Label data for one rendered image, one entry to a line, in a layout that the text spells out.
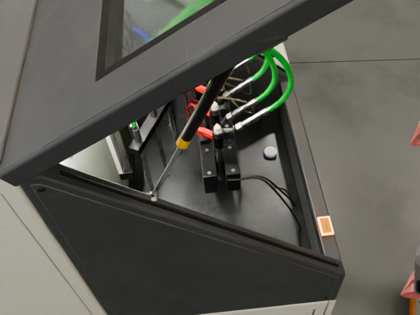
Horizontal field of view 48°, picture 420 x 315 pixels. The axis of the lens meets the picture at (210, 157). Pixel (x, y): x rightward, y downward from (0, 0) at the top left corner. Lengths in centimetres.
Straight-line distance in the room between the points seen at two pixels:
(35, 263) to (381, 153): 200
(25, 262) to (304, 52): 244
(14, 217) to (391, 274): 176
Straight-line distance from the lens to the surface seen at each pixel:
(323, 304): 134
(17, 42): 91
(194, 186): 143
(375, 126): 275
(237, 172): 127
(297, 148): 136
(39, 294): 114
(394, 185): 253
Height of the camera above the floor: 201
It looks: 53 degrees down
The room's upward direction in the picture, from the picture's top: 6 degrees counter-clockwise
